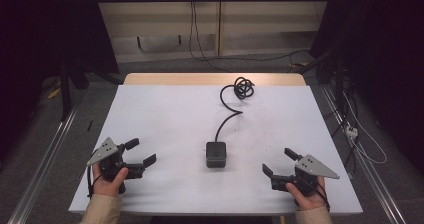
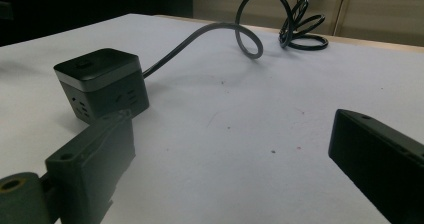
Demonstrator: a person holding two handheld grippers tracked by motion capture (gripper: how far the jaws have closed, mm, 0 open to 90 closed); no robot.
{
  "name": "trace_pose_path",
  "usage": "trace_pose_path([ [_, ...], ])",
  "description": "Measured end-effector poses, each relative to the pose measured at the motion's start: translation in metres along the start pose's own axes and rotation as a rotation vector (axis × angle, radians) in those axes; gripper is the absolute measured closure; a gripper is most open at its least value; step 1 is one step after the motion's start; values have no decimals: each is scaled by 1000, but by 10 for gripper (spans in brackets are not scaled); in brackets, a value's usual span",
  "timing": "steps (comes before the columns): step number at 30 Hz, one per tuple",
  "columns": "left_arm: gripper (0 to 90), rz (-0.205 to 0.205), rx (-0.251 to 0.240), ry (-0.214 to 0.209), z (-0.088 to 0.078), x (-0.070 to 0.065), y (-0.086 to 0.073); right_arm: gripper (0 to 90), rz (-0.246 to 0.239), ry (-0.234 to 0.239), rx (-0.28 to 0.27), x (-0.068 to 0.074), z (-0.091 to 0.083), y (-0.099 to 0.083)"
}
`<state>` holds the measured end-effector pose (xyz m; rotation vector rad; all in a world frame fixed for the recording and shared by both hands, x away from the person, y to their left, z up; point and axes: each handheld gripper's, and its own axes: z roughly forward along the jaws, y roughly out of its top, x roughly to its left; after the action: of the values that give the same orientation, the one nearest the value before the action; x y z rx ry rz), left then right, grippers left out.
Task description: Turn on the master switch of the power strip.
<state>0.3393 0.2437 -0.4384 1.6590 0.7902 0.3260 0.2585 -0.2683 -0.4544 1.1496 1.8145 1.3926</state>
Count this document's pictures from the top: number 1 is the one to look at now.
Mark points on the black power adapter box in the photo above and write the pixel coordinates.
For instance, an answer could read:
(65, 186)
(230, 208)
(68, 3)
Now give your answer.
(216, 154)

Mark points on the black metal stand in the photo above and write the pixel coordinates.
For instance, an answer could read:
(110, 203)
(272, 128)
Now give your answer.
(70, 84)
(333, 84)

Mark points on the dark curtain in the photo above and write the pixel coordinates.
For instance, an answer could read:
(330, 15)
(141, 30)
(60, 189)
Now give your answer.
(43, 50)
(380, 50)

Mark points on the aluminium floor rail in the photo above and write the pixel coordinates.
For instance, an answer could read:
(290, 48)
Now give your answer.
(363, 157)
(43, 157)

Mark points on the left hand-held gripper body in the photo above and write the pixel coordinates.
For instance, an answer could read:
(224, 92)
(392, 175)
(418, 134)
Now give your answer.
(111, 160)

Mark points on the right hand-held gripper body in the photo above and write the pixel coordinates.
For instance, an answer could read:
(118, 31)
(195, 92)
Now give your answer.
(305, 177)

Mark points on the white table mat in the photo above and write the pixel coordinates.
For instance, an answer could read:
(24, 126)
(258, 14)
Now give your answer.
(200, 124)

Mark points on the white power strip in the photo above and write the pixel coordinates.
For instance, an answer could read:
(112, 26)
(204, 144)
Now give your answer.
(351, 131)

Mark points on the person's left hand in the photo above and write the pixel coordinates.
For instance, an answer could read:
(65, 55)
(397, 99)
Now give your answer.
(108, 181)

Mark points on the person's right hand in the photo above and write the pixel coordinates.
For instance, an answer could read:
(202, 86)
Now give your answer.
(308, 197)

